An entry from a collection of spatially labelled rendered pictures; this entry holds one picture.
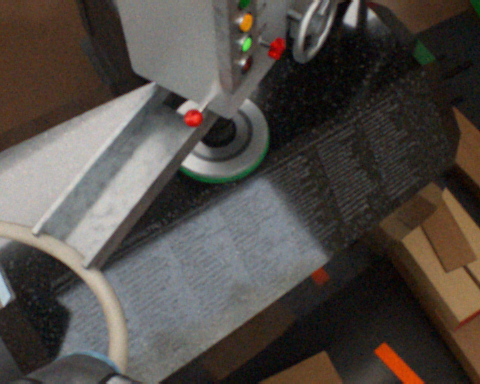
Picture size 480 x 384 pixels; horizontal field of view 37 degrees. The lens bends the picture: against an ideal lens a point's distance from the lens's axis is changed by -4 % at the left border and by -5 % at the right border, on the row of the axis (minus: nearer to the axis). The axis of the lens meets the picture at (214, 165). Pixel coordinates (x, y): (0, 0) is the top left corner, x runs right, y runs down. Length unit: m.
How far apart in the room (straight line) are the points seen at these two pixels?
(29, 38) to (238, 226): 1.73
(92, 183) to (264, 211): 0.47
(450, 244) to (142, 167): 1.24
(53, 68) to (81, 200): 1.72
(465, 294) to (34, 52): 1.90
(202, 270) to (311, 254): 0.26
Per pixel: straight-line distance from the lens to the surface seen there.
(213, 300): 1.67
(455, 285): 2.29
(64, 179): 1.66
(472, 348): 2.35
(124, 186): 1.33
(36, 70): 3.03
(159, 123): 1.39
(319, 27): 1.34
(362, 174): 1.75
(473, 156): 2.66
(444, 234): 2.34
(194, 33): 1.18
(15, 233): 1.29
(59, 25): 3.16
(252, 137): 1.59
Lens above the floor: 2.26
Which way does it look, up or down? 59 degrees down
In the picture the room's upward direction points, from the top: 7 degrees counter-clockwise
